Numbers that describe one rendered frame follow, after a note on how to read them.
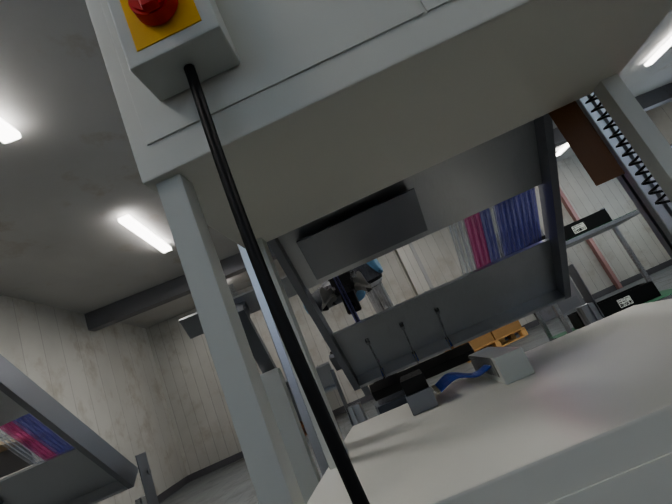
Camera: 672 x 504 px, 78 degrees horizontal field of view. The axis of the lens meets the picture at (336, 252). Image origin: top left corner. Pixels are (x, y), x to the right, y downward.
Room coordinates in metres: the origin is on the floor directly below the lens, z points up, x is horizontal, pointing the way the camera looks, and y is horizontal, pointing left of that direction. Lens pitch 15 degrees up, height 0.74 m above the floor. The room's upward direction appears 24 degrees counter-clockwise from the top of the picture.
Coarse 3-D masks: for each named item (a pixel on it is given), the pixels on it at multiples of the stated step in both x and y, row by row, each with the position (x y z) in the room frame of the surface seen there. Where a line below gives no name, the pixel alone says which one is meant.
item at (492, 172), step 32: (448, 160) 0.91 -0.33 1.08; (480, 160) 0.93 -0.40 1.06; (512, 160) 0.96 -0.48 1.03; (384, 192) 0.92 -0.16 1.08; (416, 192) 0.95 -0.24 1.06; (448, 192) 0.97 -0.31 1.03; (480, 192) 0.99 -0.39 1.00; (512, 192) 1.02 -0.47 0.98; (320, 224) 0.94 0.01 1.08; (352, 224) 0.92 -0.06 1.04; (384, 224) 0.94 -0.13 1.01; (416, 224) 0.97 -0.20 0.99; (448, 224) 1.03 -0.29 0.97; (288, 256) 0.97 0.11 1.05; (320, 256) 0.96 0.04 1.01; (352, 256) 0.98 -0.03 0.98
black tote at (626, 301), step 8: (632, 288) 3.27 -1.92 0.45; (640, 288) 3.10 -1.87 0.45; (648, 288) 3.10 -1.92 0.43; (656, 288) 3.10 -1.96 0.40; (616, 296) 3.11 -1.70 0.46; (624, 296) 3.11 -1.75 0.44; (632, 296) 3.11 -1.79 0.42; (640, 296) 3.10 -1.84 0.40; (648, 296) 3.10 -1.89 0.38; (656, 296) 3.10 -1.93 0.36; (600, 304) 3.12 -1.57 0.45; (608, 304) 3.12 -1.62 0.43; (616, 304) 3.11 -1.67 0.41; (624, 304) 3.11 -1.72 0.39; (632, 304) 3.11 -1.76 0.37; (576, 312) 3.29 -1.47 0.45; (608, 312) 3.12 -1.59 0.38; (616, 312) 3.11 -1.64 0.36; (576, 320) 3.19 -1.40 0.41; (576, 328) 3.26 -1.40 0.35
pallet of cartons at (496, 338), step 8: (504, 328) 8.17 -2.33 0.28; (512, 328) 8.21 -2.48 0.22; (520, 328) 8.26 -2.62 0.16; (480, 336) 8.02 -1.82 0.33; (488, 336) 8.07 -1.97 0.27; (496, 336) 8.11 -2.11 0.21; (504, 336) 8.12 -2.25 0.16; (512, 336) 8.62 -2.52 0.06; (520, 336) 8.33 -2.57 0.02; (472, 344) 7.94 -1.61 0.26; (480, 344) 7.99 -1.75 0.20; (488, 344) 8.01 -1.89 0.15; (496, 344) 8.05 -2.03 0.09; (504, 344) 8.14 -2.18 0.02
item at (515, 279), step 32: (512, 256) 1.16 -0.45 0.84; (544, 256) 1.19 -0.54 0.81; (448, 288) 1.18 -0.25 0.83; (480, 288) 1.21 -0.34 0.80; (512, 288) 1.25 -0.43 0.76; (544, 288) 1.28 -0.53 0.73; (384, 320) 1.20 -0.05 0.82; (416, 320) 1.23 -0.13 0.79; (448, 320) 1.27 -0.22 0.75; (480, 320) 1.30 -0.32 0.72; (352, 352) 1.25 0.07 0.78; (384, 352) 1.29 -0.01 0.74
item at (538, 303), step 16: (528, 304) 1.29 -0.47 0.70; (544, 304) 1.27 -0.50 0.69; (496, 320) 1.29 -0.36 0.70; (512, 320) 1.28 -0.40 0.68; (448, 336) 1.31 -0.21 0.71; (464, 336) 1.29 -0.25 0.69; (416, 352) 1.31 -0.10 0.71; (432, 352) 1.29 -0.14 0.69; (384, 368) 1.31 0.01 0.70; (400, 368) 1.29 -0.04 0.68; (368, 384) 1.30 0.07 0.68
